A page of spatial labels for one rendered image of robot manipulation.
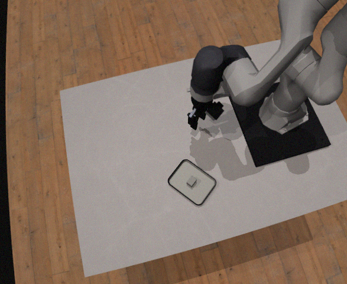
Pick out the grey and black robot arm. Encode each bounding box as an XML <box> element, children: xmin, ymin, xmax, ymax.
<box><xmin>187</xmin><ymin>0</ymin><xmax>347</xmax><ymax>134</ymax></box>

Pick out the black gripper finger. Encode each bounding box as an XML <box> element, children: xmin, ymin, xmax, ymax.
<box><xmin>200</xmin><ymin>109</ymin><xmax>206</xmax><ymax>120</ymax></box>
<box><xmin>187</xmin><ymin>108</ymin><xmax>204</xmax><ymax>130</ymax></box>

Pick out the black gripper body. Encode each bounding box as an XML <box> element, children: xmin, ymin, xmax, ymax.
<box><xmin>191</xmin><ymin>96</ymin><xmax>213</xmax><ymax>112</ymax></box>

